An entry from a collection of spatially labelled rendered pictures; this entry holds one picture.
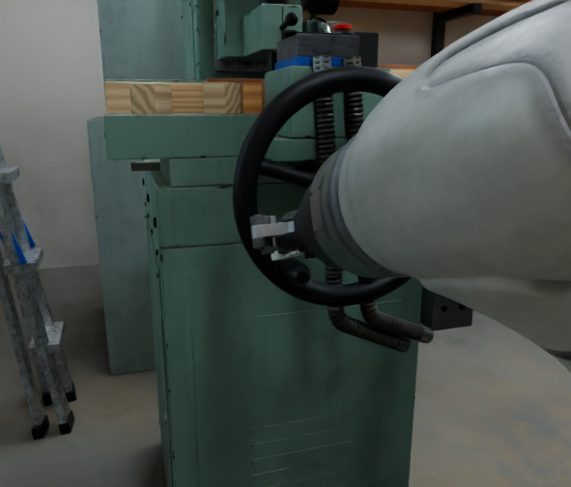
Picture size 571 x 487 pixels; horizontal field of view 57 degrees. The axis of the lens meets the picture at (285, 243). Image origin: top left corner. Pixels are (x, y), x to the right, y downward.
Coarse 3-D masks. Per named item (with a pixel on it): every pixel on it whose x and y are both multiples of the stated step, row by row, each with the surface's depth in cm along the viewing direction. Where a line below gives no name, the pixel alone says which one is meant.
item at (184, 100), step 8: (176, 88) 85; (176, 96) 86; (184, 96) 86; (192, 96) 86; (200, 96) 87; (176, 104) 86; (184, 104) 86; (192, 104) 87; (200, 104) 87; (176, 112) 86; (184, 112) 87; (192, 112) 87; (200, 112) 87
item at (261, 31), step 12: (252, 12) 88; (264, 12) 83; (276, 12) 83; (288, 12) 84; (300, 12) 84; (252, 24) 88; (264, 24) 83; (276, 24) 84; (300, 24) 85; (252, 36) 89; (264, 36) 84; (276, 36) 84; (252, 48) 90; (264, 48) 84
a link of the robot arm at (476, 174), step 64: (448, 64) 19; (512, 64) 15; (384, 128) 21; (448, 128) 17; (512, 128) 15; (384, 192) 21; (448, 192) 18; (512, 192) 16; (384, 256) 25; (448, 256) 20; (512, 256) 17; (512, 320) 22
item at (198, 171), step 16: (160, 160) 90; (176, 160) 73; (192, 160) 74; (208, 160) 74; (224, 160) 75; (272, 160) 77; (176, 176) 74; (192, 176) 74; (208, 176) 75; (224, 176) 76
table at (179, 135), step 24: (120, 120) 70; (144, 120) 70; (168, 120) 71; (192, 120) 72; (216, 120) 73; (240, 120) 74; (120, 144) 70; (144, 144) 71; (168, 144) 72; (192, 144) 73; (216, 144) 74; (240, 144) 75; (288, 144) 67; (312, 144) 68; (336, 144) 69
